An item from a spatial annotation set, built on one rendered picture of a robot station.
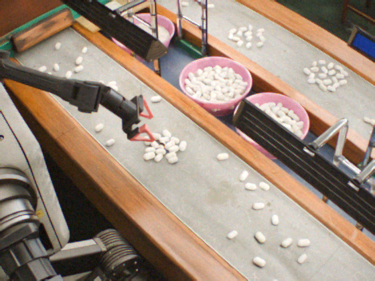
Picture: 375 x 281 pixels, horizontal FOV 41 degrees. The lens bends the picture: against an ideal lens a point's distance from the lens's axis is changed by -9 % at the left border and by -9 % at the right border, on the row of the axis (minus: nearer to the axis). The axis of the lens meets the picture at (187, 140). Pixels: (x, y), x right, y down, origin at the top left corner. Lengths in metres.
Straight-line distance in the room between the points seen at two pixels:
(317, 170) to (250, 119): 0.23
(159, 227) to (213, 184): 0.24
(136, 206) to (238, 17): 1.09
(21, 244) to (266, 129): 0.77
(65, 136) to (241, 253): 0.73
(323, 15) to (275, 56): 1.75
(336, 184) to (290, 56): 0.99
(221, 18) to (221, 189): 0.94
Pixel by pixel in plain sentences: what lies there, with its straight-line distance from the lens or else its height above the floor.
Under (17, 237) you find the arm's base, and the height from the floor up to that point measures 1.42.
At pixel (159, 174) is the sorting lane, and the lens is 1.73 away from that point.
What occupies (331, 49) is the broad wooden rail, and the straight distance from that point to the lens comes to 2.24.
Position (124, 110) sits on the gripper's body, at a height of 1.02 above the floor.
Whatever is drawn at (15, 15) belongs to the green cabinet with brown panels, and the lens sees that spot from 2.25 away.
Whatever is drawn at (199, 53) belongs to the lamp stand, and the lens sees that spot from 2.21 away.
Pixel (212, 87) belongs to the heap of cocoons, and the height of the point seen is 0.74.
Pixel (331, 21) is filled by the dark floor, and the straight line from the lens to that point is 3.85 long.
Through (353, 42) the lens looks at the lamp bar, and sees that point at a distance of 1.78.
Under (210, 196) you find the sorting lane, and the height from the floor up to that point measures 0.74.
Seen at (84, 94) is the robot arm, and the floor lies 1.10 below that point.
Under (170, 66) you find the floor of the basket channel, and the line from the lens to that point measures 2.21.
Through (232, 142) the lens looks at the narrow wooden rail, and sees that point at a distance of 1.78.
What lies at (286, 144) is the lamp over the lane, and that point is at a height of 1.09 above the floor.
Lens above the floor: 2.07
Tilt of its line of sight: 47 degrees down
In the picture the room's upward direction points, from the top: 2 degrees counter-clockwise
